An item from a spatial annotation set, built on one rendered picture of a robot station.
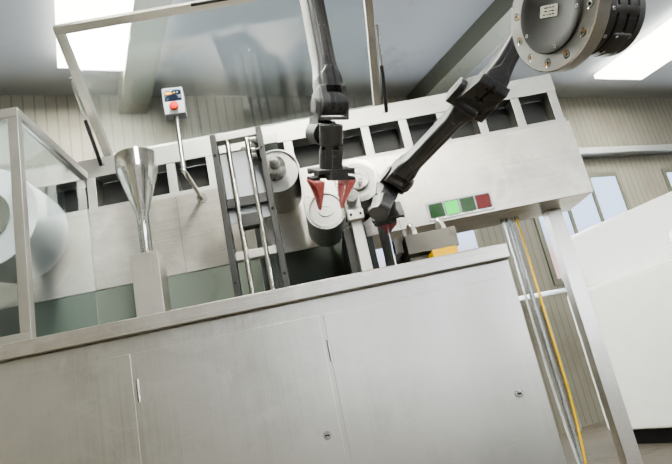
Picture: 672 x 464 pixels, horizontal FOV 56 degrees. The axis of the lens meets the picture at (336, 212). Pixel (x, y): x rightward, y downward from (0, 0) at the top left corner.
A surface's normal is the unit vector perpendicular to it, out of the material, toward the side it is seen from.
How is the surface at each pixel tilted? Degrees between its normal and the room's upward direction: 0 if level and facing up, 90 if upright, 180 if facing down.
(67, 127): 90
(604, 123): 90
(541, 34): 90
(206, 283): 90
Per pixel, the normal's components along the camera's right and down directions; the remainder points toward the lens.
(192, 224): 0.00, -0.29
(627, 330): -0.91, 0.07
